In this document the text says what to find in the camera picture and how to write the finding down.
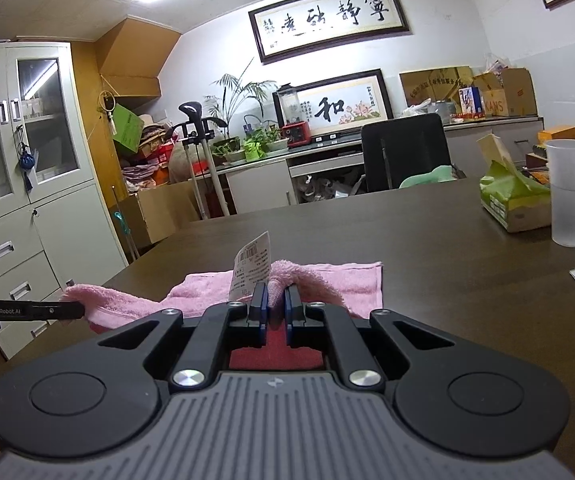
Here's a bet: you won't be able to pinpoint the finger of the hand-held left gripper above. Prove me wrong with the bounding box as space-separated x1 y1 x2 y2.
0 298 86 322

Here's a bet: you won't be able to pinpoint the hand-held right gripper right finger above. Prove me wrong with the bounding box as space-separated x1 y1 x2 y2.
284 284 455 392

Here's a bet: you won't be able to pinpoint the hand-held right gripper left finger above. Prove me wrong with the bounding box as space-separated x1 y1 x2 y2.
98 282 271 393

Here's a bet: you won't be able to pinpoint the white paper tag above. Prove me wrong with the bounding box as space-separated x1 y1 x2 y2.
229 231 273 312

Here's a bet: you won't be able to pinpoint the pink towel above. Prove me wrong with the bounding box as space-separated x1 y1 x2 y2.
62 259 384 372

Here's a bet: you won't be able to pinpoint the grey metal cabinet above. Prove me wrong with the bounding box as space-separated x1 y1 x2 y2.
0 41 130 307

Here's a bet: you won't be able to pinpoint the white sideboard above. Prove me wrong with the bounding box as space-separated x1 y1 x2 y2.
212 116 545 212

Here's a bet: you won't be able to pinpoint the white metal poles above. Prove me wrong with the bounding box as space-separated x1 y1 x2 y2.
186 139 232 222

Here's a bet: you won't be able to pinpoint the large open cardboard box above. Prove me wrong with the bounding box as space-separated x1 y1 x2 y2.
116 180 204 252

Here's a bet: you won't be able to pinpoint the blue hanging key ornament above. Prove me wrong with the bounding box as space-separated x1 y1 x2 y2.
16 124 37 192

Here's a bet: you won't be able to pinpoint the small potted plants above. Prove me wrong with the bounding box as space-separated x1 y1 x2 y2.
212 119 291 167

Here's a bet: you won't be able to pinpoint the red blender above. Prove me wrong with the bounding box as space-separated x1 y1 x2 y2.
274 86 313 149

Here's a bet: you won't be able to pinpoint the light green cloth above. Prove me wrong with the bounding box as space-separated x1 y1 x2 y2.
399 163 457 190

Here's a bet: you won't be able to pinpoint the black office chair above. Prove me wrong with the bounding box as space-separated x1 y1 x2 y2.
361 113 467 194

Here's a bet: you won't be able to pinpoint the black chair headrest part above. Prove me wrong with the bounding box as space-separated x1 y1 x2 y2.
164 101 229 142

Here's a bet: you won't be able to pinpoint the framed lotus calligraphy picture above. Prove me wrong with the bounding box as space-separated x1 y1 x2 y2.
272 69 395 139

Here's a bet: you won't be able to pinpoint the green cardboard box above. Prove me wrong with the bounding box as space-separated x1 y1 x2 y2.
112 103 145 157

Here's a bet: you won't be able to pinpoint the hanging dreamcatcher ornament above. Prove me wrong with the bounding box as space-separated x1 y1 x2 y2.
98 89 117 137

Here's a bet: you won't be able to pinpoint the tall palm plant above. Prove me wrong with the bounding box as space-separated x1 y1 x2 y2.
204 57 279 133

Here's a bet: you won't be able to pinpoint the white plastic bag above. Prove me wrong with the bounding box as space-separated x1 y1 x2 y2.
401 98 434 119

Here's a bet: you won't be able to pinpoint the green tissue box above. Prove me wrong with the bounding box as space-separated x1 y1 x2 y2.
476 134 553 234

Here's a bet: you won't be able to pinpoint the golden flat board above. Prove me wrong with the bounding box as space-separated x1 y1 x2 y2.
399 65 474 112

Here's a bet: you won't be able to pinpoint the small colourful box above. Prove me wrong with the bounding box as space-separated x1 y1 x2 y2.
458 86 483 116

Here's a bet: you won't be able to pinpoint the long framed calligraphy scroll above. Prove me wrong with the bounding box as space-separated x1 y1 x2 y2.
248 0 413 65

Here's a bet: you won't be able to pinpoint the translucent plastic cup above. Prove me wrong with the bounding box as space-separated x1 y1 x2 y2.
544 139 575 249

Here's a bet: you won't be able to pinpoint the printed cardboard box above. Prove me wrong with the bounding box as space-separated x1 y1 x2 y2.
472 67 539 119

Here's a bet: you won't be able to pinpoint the orange box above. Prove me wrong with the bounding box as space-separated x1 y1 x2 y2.
537 125 575 144

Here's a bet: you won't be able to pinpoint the brown wall cabinet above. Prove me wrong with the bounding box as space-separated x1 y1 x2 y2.
94 17 184 99

